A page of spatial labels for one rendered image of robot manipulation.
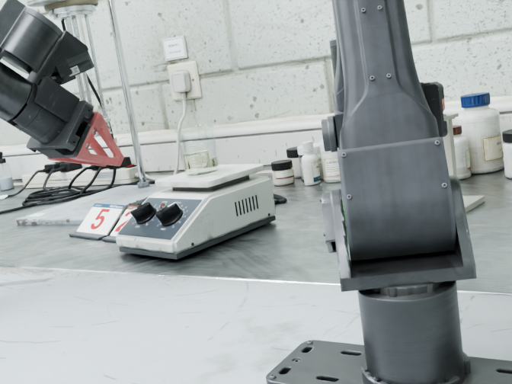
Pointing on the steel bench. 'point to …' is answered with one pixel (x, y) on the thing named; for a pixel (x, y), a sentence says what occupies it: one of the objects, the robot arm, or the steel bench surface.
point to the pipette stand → (456, 162)
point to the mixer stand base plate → (68, 213)
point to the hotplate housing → (209, 217)
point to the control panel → (156, 230)
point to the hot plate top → (231, 172)
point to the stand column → (127, 94)
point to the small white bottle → (310, 164)
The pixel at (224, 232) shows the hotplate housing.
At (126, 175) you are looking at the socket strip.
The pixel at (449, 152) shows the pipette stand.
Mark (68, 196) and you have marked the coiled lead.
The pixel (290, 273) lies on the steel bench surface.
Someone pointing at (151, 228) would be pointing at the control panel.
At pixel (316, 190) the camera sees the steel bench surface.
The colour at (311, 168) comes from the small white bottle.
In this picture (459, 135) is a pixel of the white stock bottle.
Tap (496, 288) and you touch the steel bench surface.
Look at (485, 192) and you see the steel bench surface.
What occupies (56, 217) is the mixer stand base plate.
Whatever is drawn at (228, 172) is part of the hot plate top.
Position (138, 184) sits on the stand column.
